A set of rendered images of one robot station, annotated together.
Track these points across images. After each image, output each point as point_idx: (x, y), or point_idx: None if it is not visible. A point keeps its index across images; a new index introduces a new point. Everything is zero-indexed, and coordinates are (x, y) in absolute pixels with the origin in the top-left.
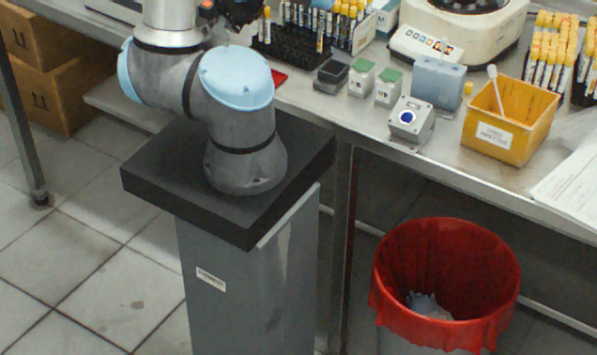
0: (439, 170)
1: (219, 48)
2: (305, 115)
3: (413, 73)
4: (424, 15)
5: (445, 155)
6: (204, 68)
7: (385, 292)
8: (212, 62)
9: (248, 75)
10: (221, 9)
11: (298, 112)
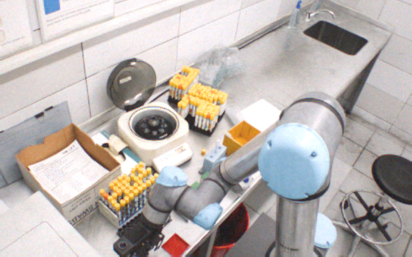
0: (259, 181)
1: None
2: (210, 231)
3: (212, 166)
4: (165, 146)
5: (252, 175)
6: (325, 242)
7: (230, 246)
8: (319, 237)
9: (324, 220)
10: (148, 250)
11: (207, 235)
